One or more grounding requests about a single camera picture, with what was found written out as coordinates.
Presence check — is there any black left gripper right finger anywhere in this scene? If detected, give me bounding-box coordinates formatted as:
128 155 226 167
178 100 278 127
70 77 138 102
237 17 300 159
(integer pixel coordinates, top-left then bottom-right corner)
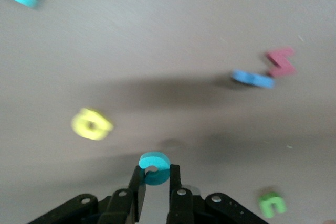
166 165 268 224

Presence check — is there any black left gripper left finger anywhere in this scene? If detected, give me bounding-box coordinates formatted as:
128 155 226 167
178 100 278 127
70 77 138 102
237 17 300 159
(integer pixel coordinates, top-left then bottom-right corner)
27 165 146 224

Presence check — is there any teal foam letter c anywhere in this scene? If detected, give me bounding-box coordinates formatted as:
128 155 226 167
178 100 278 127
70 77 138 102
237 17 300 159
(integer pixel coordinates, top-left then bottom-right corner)
138 152 171 186

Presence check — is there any yellow foam letter d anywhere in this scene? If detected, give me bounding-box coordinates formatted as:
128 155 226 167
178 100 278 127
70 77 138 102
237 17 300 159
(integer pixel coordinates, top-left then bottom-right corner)
71 108 114 141

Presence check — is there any green foam letter u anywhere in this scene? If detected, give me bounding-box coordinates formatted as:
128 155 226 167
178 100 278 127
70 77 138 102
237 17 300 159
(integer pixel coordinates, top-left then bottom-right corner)
258 191 287 218

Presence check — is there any blue foam letter i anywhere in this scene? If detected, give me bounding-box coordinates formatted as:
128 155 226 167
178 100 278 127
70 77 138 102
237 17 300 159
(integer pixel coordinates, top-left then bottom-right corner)
231 69 276 89

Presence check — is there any brown table cover sheet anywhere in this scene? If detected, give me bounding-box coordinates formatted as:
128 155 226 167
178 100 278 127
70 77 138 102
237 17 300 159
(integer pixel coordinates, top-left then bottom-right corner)
0 0 336 224

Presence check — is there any red foam letter m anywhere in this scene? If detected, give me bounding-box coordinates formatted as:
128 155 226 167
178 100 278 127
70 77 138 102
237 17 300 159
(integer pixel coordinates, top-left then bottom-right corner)
265 47 297 78

